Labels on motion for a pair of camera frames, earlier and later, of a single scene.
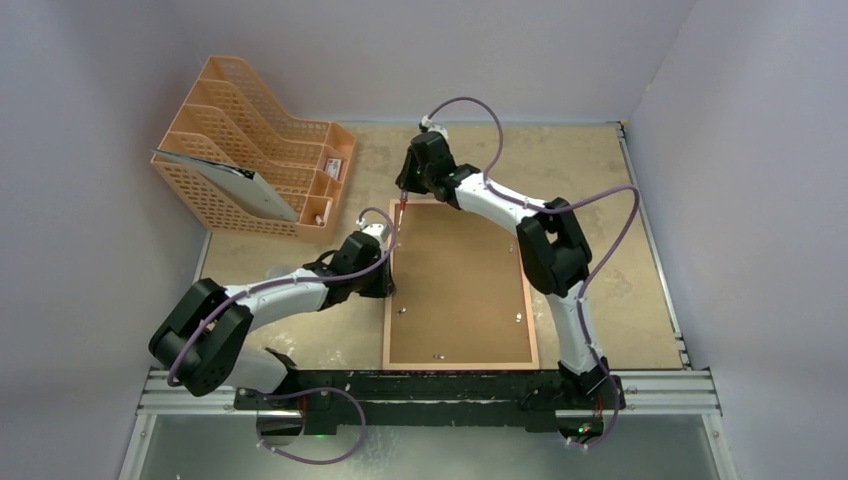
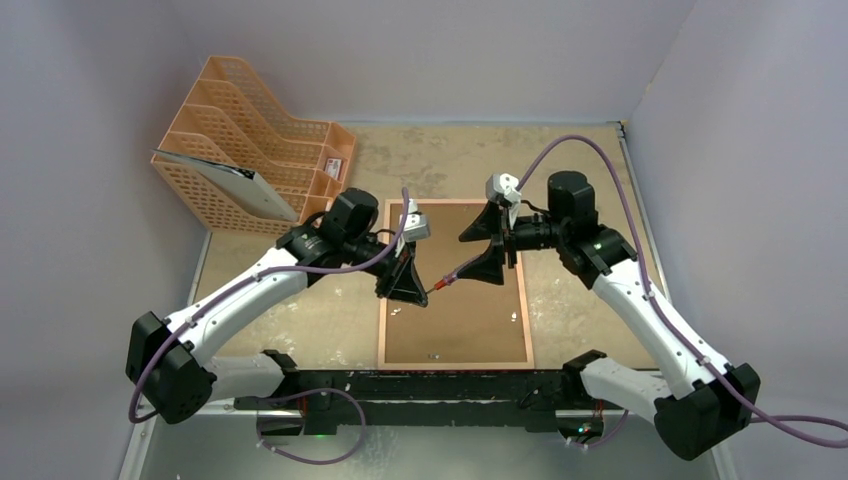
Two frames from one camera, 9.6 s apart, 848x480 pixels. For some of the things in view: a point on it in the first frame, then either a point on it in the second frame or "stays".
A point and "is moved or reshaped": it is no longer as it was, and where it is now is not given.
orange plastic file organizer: (227, 117) stays
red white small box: (333, 167) stays
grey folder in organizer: (243, 186) stays
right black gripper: (408, 180) -> (502, 239)
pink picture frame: (463, 299) stays
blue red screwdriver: (402, 207) is moved or reshaped
